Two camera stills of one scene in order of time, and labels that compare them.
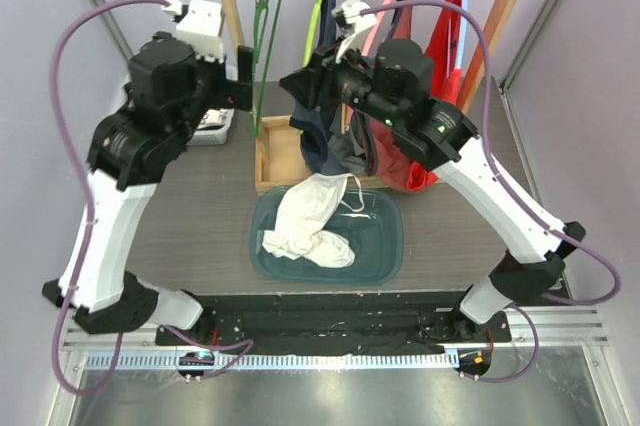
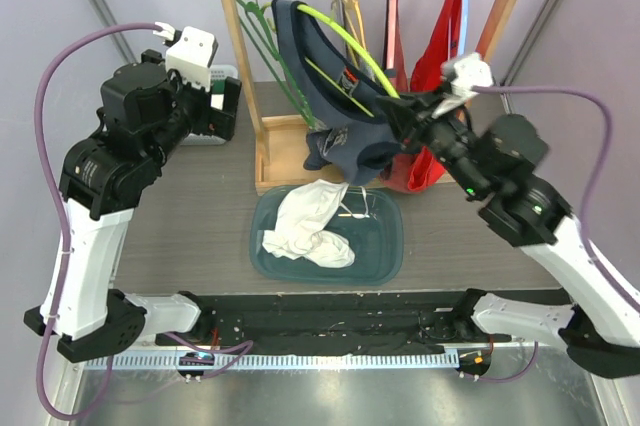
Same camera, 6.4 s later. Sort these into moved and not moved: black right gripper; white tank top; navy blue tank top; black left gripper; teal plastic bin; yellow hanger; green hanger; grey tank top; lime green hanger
Moved: green hanger; black right gripper; yellow hanger; lime green hanger; black left gripper; navy blue tank top; grey tank top
Not moved: teal plastic bin; white tank top
